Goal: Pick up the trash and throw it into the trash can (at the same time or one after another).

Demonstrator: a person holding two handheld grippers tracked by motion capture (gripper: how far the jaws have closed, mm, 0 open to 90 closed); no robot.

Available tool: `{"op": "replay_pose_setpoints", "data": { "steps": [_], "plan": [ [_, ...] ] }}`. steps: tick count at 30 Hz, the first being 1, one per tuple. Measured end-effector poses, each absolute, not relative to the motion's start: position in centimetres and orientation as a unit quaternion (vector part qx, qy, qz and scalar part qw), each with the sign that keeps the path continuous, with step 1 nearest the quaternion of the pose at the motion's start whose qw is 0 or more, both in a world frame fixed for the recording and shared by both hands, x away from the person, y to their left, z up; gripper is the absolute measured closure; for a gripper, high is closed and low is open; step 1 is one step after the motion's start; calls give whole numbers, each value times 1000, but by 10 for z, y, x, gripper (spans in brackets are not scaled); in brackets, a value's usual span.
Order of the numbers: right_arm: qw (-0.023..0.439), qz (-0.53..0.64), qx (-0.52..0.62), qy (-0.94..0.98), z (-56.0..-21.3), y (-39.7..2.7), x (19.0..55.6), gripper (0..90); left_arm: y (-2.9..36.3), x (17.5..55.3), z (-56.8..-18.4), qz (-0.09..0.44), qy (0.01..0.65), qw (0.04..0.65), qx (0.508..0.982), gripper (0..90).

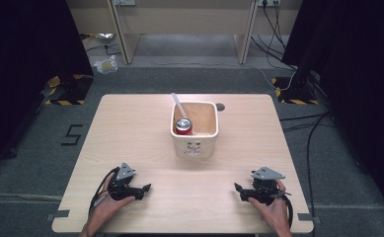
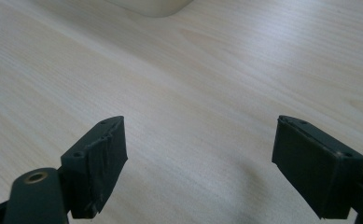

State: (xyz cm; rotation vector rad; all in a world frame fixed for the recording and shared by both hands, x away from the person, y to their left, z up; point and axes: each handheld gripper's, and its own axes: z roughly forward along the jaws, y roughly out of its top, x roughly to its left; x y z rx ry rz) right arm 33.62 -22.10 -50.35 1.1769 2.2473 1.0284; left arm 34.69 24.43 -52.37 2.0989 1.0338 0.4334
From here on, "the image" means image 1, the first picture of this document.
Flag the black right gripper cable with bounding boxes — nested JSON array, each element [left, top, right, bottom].
[[279, 192, 294, 229]]

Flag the black floor cables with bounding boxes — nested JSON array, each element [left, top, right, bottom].
[[278, 111, 337, 237]]

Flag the thin black floor cable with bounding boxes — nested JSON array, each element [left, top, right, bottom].
[[85, 42, 122, 56]]

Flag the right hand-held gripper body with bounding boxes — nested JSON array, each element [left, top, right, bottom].
[[243, 166, 286, 206]]

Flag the white square bin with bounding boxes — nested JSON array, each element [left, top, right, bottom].
[[170, 100, 220, 161]]

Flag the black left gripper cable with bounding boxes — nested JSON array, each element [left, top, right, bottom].
[[88, 166, 120, 218]]

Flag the black hanging cables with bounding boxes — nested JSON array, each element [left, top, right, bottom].
[[250, 0, 297, 71]]

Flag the grey floor cable cover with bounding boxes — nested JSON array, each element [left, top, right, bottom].
[[0, 192, 63, 202]]

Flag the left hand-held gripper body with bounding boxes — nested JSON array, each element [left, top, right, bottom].
[[107, 161, 144, 201]]

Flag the clear plastic bag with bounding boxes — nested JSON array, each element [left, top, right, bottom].
[[93, 54, 118, 75]]

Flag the black stand base striped tape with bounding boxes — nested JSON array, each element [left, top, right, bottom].
[[271, 76, 322, 106], [44, 74, 95, 107]]

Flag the person's left hand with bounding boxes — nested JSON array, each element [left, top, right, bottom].
[[85, 179, 136, 231]]

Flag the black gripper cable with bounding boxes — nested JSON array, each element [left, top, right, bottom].
[[279, 192, 294, 229], [88, 166, 120, 218]]

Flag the person's right hand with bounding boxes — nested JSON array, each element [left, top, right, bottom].
[[248, 180, 292, 237]]

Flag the black curtain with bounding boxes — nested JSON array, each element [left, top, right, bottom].
[[281, 0, 384, 225], [0, 0, 94, 176]]

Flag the white straw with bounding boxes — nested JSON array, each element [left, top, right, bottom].
[[171, 92, 190, 120]]

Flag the red drink can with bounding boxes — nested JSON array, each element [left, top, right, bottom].
[[174, 118, 193, 136]]

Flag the grey tape strip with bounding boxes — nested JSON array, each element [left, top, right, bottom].
[[45, 209, 71, 222], [297, 212, 322, 225]]

